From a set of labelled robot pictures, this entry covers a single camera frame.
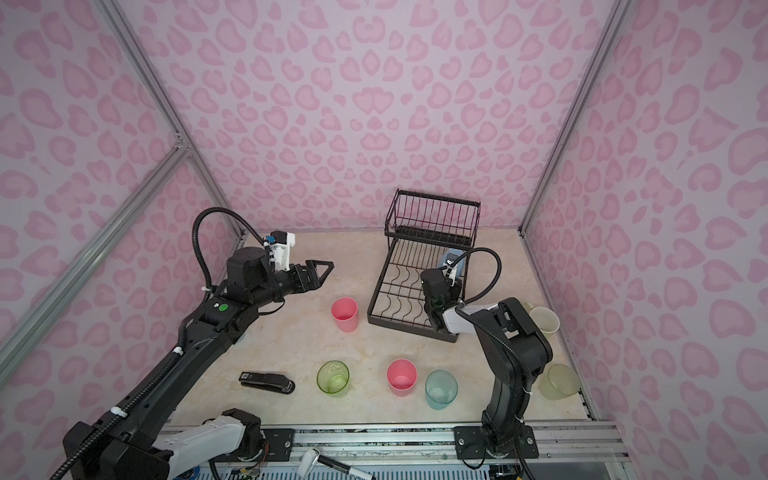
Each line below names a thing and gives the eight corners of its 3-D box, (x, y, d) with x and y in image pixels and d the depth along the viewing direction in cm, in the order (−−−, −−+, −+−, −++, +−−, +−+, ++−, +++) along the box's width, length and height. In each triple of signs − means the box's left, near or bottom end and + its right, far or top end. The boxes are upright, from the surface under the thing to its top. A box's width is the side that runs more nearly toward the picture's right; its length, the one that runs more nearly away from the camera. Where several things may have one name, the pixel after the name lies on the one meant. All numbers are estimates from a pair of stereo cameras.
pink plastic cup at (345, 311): (334, 333, 94) (329, 318, 86) (337, 313, 98) (332, 297, 91) (356, 333, 94) (353, 318, 86) (358, 313, 98) (355, 297, 91)
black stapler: (241, 387, 85) (236, 382, 82) (248, 373, 87) (242, 368, 84) (292, 394, 83) (288, 390, 80) (297, 380, 86) (293, 375, 83)
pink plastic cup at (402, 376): (395, 404, 81) (395, 393, 73) (385, 378, 86) (384, 364, 78) (419, 394, 83) (422, 381, 75) (408, 368, 88) (409, 354, 79)
